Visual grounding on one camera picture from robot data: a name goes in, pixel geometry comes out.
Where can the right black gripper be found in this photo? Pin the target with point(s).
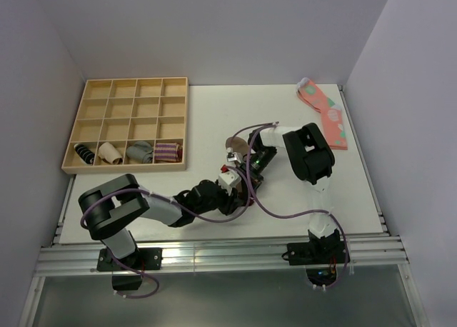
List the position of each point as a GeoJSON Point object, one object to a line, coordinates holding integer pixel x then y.
{"type": "Point", "coordinates": [256, 179]}

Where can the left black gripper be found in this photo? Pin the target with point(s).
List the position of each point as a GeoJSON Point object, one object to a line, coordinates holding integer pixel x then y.
{"type": "Point", "coordinates": [230, 203]}

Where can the brown sock with striped cuff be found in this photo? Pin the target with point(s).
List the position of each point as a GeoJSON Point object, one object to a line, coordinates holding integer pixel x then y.
{"type": "Point", "coordinates": [241, 146]}

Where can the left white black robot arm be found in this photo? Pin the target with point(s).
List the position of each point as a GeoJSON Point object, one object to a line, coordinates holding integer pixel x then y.
{"type": "Point", "coordinates": [110, 207]}

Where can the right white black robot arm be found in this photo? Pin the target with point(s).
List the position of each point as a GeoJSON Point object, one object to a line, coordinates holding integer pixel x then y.
{"type": "Point", "coordinates": [311, 161]}

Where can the purple striped rolled sock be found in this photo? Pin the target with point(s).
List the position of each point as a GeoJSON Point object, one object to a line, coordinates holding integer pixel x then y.
{"type": "Point", "coordinates": [168, 152]}

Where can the pink patterned sock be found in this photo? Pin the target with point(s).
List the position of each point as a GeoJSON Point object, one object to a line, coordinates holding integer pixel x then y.
{"type": "Point", "coordinates": [330, 113]}

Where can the grey rolled sock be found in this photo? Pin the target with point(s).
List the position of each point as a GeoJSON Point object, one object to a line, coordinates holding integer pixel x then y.
{"type": "Point", "coordinates": [141, 151]}

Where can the beige rolled sock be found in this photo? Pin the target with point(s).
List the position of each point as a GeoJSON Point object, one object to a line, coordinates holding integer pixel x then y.
{"type": "Point", "coordinates": [108, 153]}

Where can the wooden compartment tray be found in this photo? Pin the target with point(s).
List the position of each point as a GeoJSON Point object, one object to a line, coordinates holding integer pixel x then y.
{"type": "Point", "coordinates": [123, 111]}

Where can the black white rolled sock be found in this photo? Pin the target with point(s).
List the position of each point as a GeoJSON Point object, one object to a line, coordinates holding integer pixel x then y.
{"type": "Point", "coordinates": [85, 154]}

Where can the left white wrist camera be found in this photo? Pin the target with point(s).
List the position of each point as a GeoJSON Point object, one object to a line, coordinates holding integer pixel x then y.
{"type": "Point", "coordinates": [228, 179]}

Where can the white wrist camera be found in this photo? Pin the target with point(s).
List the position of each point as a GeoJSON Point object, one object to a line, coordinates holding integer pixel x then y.
{"type": "Point", "coordinates": [233, 156]}
{"type": "Point", "coordinates": [228, 179]}

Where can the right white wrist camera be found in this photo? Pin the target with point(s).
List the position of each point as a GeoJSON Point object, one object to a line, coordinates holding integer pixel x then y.
{"type": "Point", "coordinates": [233, 156]}

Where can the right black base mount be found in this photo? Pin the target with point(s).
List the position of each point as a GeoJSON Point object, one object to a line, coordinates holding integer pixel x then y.
{"type": "Point", "coordinates": [327, 252]}

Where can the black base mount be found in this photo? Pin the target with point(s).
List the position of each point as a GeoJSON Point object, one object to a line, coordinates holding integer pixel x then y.
{"type": "Point", "coordinates": [130, 273]}
{"type": "Point", "coordinates": [327, 252]}

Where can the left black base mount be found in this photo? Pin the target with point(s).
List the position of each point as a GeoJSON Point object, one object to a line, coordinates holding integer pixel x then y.
{"type": "Point", "coordinates": [130, 273]}

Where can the aluminium frame rail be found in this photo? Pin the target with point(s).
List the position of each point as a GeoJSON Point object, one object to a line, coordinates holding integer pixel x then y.
{"type": "Point", "coordinates": [250, 254]}

